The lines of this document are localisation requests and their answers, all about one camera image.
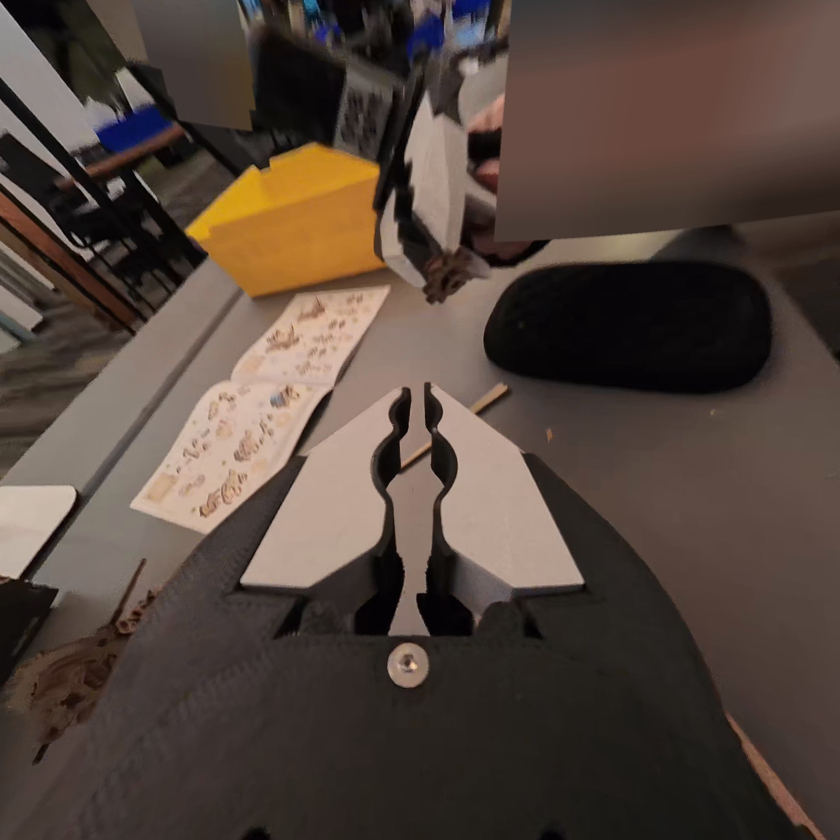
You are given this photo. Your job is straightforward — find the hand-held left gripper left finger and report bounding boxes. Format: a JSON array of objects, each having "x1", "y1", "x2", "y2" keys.
[{"x1": 239, "y1": 387, "x2": 412, "y2": 614}]

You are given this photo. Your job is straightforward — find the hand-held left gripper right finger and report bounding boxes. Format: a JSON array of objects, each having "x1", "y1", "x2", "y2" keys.
[{"x1": 422, "y1": 382, "x2": 586, "y2": 619}]

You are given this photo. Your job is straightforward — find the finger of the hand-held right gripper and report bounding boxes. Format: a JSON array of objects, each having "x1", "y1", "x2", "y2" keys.
[
  {"x1": 375, "y1": 189, "x2": 439, "y2": 290},
  {"x1": 402, "y1": 92, "x2": 493, "y2": 280}
]

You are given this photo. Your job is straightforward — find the partly built wooden model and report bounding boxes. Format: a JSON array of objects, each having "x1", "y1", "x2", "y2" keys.
[{"x1": 7, "y1": 558, "x2": 165, "y2": 765}]

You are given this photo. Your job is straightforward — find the black model kit box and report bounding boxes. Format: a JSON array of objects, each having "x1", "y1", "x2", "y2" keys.
[{"x1": 0, "y1": 577, "x2": 60, "y2": 686}]

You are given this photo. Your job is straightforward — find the person's right hand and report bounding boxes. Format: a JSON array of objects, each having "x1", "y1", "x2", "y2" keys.
[{"x1": 467, "y1": 91, "x2": 509, "y2": 194}]

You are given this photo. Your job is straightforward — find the nested yellow plastic bins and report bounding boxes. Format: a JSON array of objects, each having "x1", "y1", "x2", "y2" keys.
[{"x1": 185, "y1": 144, "x2": 388, "y2": 299}]

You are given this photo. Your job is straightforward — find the printed instruction booklet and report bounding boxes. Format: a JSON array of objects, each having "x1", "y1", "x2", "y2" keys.
[{"x1": 130, "y1": 285, "x2": 391, "y2": 536}]

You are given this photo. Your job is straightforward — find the flat wooden stick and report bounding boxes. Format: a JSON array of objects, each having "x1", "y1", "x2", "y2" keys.
[{"x1": 399, "y1": 382, "x2": 509, "y2": 470}]

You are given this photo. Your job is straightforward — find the blue plastic bin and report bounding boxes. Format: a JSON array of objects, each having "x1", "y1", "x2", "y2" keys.
[{"x1": 95, "y1": 105, "x2": 175, "y2": 155}]

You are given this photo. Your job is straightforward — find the black padded wrist rest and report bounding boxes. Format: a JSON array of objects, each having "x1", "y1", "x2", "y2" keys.
[{"x1": 483, "y1": 261, "x2": 774, "y2": 395}]

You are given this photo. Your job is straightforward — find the black metal pole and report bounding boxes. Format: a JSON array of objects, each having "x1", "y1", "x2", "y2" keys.
[{"x1": 0, "y1": 75, "x2": 204, "y2": 263}]

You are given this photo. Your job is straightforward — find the white plastic base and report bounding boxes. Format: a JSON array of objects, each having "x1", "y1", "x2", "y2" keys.
[{"x1": 0, "y1": 484, "x2": 78, "y2": 581}]

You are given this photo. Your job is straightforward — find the laser-cut plywood sheet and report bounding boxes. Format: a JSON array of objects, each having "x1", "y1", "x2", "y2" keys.
[{"x1": 725, "y1": 714, "x2": 811, "y2": 840}]

